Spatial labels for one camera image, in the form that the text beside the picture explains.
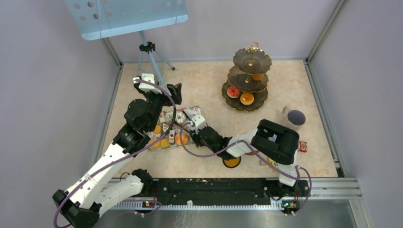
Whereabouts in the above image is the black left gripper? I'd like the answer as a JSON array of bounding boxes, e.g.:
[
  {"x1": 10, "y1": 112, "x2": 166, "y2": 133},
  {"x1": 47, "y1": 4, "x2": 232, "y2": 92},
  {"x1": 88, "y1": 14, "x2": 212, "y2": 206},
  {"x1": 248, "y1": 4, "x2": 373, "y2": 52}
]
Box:
[{"x1": 135, "y1": 83, "x2": 182, "y2": 132}]

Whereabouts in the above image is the round golden bun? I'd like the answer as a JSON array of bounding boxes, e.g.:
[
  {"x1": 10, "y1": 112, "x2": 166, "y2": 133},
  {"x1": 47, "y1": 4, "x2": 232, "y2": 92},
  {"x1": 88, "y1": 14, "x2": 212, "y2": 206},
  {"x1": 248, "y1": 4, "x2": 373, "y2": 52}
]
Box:
[{"x1": 174, "y1": 132, "x2": 189, "y2": 146}]

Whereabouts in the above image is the white chocolate-striped donut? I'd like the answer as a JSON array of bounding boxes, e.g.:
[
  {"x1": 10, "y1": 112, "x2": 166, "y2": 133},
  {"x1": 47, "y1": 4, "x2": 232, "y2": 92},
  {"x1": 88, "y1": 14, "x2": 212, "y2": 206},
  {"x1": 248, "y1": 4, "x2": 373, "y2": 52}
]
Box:
[{"x1": 175, "y1": 111, "x2": 187, "y2": 125}]

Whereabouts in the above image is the white cake slice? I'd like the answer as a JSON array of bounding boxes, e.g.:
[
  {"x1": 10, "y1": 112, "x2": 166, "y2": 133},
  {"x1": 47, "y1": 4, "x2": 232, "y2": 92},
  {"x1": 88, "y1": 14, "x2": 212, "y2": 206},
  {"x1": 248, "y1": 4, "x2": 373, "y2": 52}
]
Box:
[{"x1": 168, "y1": 130, "x2": 176, "y2": 144}]

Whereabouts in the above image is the round biscuit cookie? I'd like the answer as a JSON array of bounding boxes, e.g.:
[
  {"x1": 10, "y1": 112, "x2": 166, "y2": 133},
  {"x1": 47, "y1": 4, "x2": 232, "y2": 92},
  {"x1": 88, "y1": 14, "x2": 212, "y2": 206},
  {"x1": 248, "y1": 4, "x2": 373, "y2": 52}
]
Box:
[{"x1": 153, "y1": 125, "x2": 162, "y2": 135}]

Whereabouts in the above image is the red sprinkled donut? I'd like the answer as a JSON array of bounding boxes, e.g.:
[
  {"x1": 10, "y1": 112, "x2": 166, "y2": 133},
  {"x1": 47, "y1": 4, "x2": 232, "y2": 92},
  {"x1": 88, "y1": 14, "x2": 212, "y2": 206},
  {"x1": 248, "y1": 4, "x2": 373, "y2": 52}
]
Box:
[{"x1": 226, "y1": 86, "x2": 240, "y2": 99}]

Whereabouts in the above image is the orange fruit tart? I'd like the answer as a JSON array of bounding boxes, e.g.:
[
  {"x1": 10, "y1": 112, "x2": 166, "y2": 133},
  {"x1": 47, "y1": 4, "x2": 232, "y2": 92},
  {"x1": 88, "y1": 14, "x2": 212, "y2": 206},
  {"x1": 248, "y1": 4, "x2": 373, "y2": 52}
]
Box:
[{"x1": 240, "y1": 93, "x2": 255, "y2": 105}]

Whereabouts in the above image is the brown croissant pastry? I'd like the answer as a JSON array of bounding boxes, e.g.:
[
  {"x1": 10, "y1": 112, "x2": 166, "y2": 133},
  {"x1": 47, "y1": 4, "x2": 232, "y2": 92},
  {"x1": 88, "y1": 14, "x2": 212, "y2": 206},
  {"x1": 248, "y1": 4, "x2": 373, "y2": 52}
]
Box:
[{"x1": 251, "y1": 74, "x2": 263, "y2": 81}]

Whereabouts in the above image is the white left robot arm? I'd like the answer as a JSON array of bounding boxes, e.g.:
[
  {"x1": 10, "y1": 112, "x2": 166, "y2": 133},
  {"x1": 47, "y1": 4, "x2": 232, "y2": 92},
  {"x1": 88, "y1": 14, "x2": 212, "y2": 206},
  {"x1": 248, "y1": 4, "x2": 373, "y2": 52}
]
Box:
[{"x1": 52, "y1": 78, "x2": 182, "y2": 228}]

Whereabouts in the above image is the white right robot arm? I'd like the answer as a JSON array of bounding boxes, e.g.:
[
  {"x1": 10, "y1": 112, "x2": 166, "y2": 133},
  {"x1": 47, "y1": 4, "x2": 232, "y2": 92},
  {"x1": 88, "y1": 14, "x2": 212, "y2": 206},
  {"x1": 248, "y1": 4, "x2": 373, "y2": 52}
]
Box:
[{"x1": 190, "y1": 116, "x2": 300, "y2": 196}]

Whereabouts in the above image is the floral serving tray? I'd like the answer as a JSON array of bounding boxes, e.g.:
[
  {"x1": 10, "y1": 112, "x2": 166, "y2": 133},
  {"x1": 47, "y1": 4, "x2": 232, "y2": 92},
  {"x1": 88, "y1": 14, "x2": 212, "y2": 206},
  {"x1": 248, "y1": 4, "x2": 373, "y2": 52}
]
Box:
[{"x1": 147, "y1": 105, "x2": 202, "y2": 151}]

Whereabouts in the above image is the smiley face coaster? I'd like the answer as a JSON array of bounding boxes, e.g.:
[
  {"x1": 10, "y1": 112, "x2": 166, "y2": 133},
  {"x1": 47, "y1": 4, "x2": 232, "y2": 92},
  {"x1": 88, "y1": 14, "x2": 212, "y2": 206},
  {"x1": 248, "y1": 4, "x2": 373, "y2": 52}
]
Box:
[{"x1": 222, "y1": 157, "x2": 241, "y2": 169}]

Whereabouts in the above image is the three-tier smoked glass stand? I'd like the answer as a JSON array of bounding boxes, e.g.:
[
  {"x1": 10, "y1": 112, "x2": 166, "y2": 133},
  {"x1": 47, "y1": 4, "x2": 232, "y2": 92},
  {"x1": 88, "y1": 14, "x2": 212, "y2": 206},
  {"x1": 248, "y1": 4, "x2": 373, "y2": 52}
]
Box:
[{"x1": 221, "y1": 42, "x2": 272, "y2": 112}]

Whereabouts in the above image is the red owl toy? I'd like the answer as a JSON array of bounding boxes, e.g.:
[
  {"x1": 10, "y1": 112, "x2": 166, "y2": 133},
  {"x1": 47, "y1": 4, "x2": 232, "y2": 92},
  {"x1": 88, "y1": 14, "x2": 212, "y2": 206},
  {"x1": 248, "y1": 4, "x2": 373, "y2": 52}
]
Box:
[{"x1": 298, "y1": 141, "x2": 307, "y2": 153}]

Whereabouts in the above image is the light blue music stand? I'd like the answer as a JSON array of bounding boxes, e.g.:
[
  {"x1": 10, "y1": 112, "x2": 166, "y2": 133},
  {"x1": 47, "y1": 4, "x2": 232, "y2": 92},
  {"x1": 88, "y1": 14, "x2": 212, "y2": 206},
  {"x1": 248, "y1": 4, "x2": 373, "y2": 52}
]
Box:
[{"x1": 64, "y1": 0, "x2": 189, "y2": 92}]

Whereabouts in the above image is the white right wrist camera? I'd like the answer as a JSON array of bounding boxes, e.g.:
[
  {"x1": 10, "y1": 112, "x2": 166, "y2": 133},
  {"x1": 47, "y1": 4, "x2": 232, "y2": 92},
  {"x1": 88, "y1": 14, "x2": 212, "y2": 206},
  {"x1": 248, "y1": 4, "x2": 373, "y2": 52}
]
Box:
[{"x1": 191, "y1": 114, "x2": 208, "y2": 131}]

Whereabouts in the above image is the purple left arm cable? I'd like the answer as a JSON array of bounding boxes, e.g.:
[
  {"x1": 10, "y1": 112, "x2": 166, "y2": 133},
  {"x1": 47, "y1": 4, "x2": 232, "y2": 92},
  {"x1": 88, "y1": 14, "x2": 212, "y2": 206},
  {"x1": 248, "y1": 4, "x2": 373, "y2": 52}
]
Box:
[{"x1": 53, "y1": 79, "x2": 177, "y2": 228}]

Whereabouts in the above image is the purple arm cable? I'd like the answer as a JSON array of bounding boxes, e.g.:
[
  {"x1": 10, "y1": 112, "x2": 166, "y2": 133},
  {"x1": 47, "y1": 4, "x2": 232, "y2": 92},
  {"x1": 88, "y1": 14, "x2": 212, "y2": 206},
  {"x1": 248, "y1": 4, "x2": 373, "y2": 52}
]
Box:
[
  {"x1": 53, "y1": 79, "x2": 177, "y2": 228},
  {"x1": 179, "y1": 123, "x2": 312, "y2": 216}
]

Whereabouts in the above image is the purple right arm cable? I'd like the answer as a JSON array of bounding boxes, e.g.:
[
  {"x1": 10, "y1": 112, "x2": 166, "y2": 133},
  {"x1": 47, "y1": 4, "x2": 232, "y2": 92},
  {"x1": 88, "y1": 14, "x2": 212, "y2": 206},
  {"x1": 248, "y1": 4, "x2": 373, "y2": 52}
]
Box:
[{"x1": 179, "y1": 123, "x2": 312, "y2": 216}]

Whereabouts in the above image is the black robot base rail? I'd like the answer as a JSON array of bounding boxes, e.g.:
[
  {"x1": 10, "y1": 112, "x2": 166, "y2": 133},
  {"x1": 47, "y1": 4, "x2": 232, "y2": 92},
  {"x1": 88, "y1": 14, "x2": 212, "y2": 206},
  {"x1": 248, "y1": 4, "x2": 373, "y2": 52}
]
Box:
[{"x1": 134, "y1": 178, "x2": 309, "y2": 206}]

